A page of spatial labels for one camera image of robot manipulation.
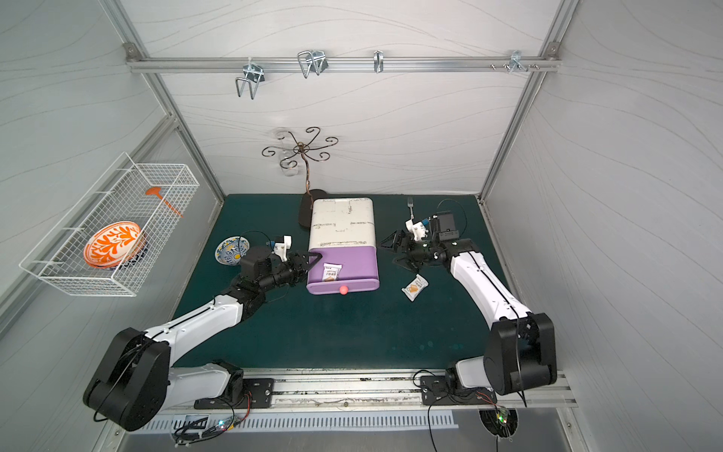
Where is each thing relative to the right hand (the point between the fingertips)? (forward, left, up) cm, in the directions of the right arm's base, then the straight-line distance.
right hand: (385, 252), depth 80 cm
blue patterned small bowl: (+10, +56, -16) cm, 59 cm away
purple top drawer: (-5, +7, -3) cm, 9 cm away
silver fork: (+38, -11, -19) cm, 44 cm away
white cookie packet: (-1, -11, -19) cm, 22 cm away
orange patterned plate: (-11, +63, +16) cm, 66 cm away
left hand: (-3, +18, -1) cm, 18 cm away
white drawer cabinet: (+8, +13, +3) cm, 16 cm away
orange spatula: (+9, +66, +14) cm, 69 cm away
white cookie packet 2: (-5, +16, -3) cm, 17 cm away
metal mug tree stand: (+33, +28, +12) cm, 45 cm away
